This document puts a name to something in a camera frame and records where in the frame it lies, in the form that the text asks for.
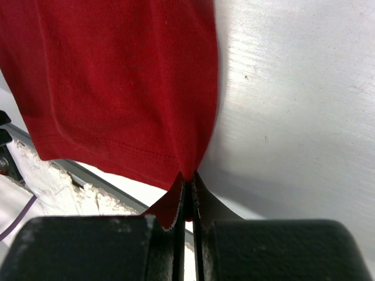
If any red t shirt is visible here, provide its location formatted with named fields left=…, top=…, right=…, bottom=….
left=0, top=0, right=220, bottom=231

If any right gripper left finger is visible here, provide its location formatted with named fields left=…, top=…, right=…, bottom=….
left=1, top=180, right=185, bottom=280

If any aluminium table edge rail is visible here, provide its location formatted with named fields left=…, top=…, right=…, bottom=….
left=7, top=122, right=196, bottom=249

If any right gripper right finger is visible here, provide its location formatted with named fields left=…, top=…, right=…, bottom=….
left=190, top=174, right=371, bottom=280

